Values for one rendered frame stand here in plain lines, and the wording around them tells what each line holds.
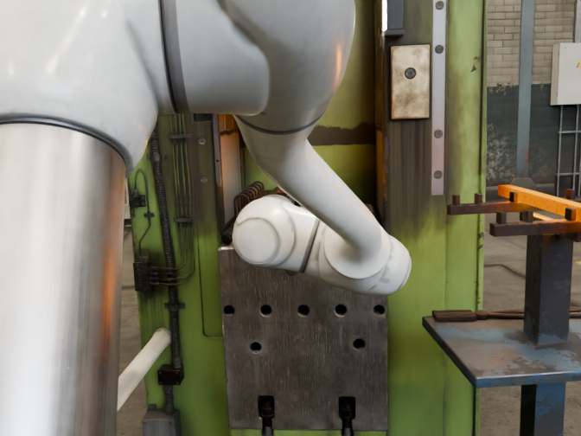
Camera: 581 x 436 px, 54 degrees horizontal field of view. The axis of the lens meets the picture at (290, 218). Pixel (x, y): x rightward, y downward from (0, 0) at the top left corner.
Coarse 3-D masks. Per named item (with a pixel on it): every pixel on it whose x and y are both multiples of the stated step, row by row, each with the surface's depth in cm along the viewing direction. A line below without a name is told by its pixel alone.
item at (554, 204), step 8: (504, 192) 124; (520, 192) 116; (528, 192) 114; (536, 192) 114; (520, 200) 116; (528, 200) 113; (536, 200) 110; (544, 200) 107; (552, 200) 104; (560, 200) 104; (568, 200) 104; (544, 208) 107; (552, 208) 104; (560, 208) 101; (576, 208) 96
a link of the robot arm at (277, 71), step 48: (192, 0) 36; (240, 0) 35; (288, 0) 34; (336, 0) 36; (192, 48) 37; (240, 48) 37; (288, 48) 37; (336, 48) 40; (192, 96) 40; (240, 96) 41; (288, 96) 43
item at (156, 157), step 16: (160, 176) 147; (160, 192) 148; (160, 208) 149; (176, 304) 154; (176, 320) 154; (176, 336) 154; (176, 352) 155; (160, 368) 156; (176, 368) 155; (160, 384) 155; (176, 384) 155
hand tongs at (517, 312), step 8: (432, 312) 124; (440, 312) 123; (448, 312) 123; (456, 312) 123; (464, 312) 123; (472, 312) 123; (480, 312) 123; (488, 312) 122; (496, 312) 123; (504, 312) 123; (512, 312) 123; (520, 312) 124; (576, 312) 121; (440, 320) 121; (448, 320) 121; (456, 320) 121; (464, 320) 121; (472, 320) 121
